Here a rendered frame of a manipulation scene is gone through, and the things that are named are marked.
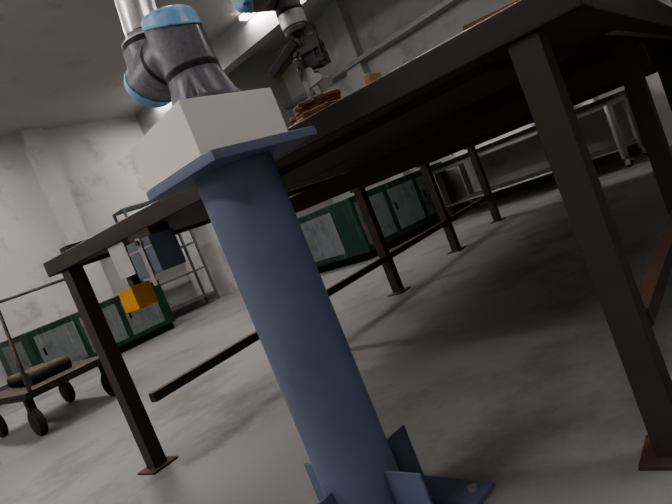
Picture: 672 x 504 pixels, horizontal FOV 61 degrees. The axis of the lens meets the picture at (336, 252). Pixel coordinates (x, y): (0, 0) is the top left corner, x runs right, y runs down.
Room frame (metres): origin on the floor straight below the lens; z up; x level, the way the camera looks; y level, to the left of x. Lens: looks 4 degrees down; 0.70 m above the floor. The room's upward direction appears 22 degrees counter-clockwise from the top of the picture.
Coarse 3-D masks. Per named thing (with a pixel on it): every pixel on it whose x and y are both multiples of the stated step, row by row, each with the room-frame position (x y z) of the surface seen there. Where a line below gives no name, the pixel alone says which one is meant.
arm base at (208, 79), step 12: (192, 60) 1.15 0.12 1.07; (204, 60) 1.16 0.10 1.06; (216, 60) 1.19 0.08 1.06; (180, 72) 1.15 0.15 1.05; (192, 72) 1.15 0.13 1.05; (204, 72) 1.15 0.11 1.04; (216, 72) 1.17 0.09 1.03; (168, 84) 1.19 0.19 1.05; (180, 84) 1.15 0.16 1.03; (192, 84) 1.15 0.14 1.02; (204, 84) 1.14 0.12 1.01; (216, 84) 1.15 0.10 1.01; (228, 84) 1.17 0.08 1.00; (180, 96) 1.15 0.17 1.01; (192, 96) 1.14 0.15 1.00
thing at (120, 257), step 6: (114, 246) 1.96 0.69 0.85; (120, 246) 1.94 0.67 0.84; (114, 252) 1.97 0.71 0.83; (120, 252) 1.95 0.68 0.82; (126, 252) 1.93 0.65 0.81; (114, 258) 1.98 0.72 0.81; (120, 258) 1.96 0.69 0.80; (126, 258) 1.94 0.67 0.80; (114, 264) 1.99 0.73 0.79; (120, 264) 1.97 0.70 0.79; (126, 264) 1.95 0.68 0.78; (132, 264) 1.93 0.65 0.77; (120, 270) 1.98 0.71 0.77; (126, 270) 1.96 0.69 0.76; (132, 270) 1.94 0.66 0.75; (120, 276) 1.99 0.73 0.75; (126, 276) 1.96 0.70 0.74
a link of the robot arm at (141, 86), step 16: (128, 0) 1.30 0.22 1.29; (144, 0) 1.31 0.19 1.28; (128, 16) 1.30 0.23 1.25; (144, 16) 1.30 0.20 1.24; (128, 32) 1.30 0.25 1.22; (128, 48) 1.28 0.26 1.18; (128, 64) 1.29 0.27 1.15; (128, 80) 1.31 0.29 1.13; (144, 80) 1.26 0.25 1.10; (144, 96) 1.30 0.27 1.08; (160, 96) 1.30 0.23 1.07
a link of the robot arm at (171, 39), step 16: (160, 16) 1.16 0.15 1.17; (176, 16) 1.16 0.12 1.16; (192, 16) 1.18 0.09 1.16; (144, 32) 1.20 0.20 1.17; (160, 32) 1.16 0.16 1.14; (176, 32) 1.16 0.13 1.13; (192, 32) 1.17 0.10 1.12; (144, 48) 1.22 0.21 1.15; (160, 48) 1.17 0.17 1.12; (176, 48) 1.15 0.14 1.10; (192, 48) 1.16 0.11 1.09; (208, 48) 1.18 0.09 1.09; (144, 64) 1.23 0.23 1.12; (160, 64) 1.18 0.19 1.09; (176, 64) 1.16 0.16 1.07; (160, 80) 1.24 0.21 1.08
